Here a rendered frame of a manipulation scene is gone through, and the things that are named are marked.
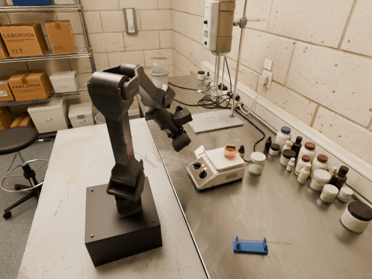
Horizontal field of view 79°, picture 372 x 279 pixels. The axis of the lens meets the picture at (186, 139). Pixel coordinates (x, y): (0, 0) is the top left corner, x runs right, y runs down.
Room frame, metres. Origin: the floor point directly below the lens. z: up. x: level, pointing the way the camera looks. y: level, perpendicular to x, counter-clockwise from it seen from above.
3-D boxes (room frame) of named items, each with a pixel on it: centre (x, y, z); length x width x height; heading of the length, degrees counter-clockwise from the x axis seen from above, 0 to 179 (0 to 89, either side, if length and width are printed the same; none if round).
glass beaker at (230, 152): (0.71, -0.18, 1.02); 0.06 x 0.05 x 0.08; 92
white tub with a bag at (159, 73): (1.72, 0.20, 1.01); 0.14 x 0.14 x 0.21
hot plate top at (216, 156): (0.71, -0.15, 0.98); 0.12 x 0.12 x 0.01; 20
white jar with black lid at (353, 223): (0.46, -0.54, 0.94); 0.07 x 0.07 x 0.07
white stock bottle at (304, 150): (0.76, -0.51, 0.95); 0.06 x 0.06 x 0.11
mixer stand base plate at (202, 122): (1.16, -0.16, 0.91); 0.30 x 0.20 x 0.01; 108
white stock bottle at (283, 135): (0.88, -0.46, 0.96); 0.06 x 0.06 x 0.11
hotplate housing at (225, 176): (0.70, -0.13, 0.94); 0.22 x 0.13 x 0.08; 110
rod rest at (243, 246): (0.38, -0.19, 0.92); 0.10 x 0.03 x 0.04; 85
